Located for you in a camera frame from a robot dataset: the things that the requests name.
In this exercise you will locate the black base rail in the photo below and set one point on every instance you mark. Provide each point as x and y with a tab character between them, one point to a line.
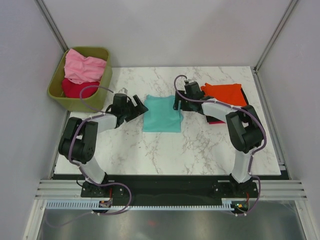
174	190

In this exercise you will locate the red t shirt in bin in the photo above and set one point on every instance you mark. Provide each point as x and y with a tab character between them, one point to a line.
72	90

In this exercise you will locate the white slotted cable duct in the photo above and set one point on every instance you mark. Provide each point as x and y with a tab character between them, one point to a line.
99	205

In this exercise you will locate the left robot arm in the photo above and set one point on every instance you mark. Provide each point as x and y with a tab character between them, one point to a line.
78	141

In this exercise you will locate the right aluminium frame post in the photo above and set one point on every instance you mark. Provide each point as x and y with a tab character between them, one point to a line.
276	33

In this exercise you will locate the black folded t shirt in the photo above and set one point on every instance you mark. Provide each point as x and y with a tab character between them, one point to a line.
245	97

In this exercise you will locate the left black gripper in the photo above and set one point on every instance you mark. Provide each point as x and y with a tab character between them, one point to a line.
137	110

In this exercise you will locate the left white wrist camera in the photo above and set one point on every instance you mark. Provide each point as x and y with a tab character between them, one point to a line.
123	91

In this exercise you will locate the aluminium frame post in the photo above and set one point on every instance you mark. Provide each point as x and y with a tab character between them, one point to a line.
276	33
51	23

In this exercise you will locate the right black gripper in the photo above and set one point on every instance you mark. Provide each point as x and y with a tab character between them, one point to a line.
177	97

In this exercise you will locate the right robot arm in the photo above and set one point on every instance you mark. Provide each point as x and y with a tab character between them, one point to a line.
246	133

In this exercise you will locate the orange folded t shirt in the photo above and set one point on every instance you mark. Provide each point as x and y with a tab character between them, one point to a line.
225	93

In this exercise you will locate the pink t shirt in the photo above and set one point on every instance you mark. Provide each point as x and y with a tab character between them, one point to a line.
79	69

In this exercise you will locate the magenta folded t shirt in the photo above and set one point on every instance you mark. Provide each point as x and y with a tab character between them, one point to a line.
216	122

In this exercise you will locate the teal t shirt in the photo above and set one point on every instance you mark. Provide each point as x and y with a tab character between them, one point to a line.
161	116

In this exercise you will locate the left aluminium frame post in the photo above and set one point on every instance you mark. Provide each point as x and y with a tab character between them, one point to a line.
51	23

